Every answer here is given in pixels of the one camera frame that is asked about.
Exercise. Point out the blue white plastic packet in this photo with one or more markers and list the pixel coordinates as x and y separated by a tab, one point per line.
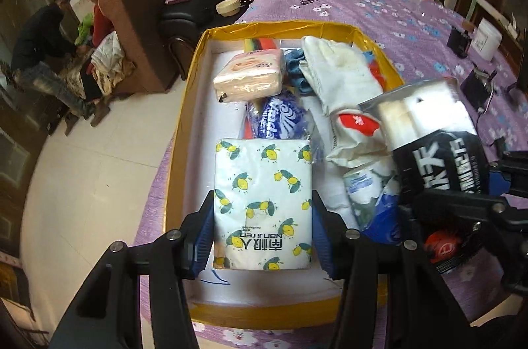
280	118

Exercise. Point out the pink tissue pack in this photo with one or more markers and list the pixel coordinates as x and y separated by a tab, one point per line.
247	77

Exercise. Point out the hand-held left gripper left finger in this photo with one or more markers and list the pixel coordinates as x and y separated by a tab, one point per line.
202	241

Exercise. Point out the yellow cardboard box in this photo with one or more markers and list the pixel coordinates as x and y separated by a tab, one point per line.
288	29

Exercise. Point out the black printed packet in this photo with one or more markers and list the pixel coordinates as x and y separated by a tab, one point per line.
437	167

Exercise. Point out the cream blanket pile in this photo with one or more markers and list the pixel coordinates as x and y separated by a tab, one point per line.
111	56

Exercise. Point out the brown sofa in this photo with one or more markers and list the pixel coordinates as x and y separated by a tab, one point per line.
144	23

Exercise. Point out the blue tissue pack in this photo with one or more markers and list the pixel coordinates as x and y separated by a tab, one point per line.
371	192

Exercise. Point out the black electric motor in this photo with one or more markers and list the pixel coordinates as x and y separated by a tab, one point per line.
474	87

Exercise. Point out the green cloth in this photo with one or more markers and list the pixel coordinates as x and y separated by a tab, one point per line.
85	29

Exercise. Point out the cream bowl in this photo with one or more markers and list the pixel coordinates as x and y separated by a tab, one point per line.
228	7

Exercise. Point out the blue cloth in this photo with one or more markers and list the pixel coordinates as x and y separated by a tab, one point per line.
295	64

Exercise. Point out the white plastic jar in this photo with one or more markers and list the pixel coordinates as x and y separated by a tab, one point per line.
486	39

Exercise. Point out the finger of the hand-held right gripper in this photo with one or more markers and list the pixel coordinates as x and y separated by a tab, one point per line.
515	161
453	206

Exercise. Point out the red white packet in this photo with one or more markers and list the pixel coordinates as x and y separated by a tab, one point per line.
354	134

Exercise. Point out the black hair clips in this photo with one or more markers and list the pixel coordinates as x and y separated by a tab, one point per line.
308	0

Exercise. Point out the lemon print tissue pack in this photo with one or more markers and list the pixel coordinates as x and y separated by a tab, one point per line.
264	188

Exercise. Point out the white cloth glove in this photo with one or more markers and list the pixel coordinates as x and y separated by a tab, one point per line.
342	72

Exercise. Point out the purple floral tablecloth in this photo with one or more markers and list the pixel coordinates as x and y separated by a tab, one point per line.
371	11

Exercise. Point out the black corner table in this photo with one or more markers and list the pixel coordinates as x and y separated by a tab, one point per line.
198	23

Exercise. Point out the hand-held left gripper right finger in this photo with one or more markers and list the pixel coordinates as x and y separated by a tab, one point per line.
326	246

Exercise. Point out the striped colourful cloth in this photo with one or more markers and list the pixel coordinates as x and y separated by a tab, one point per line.
260	44

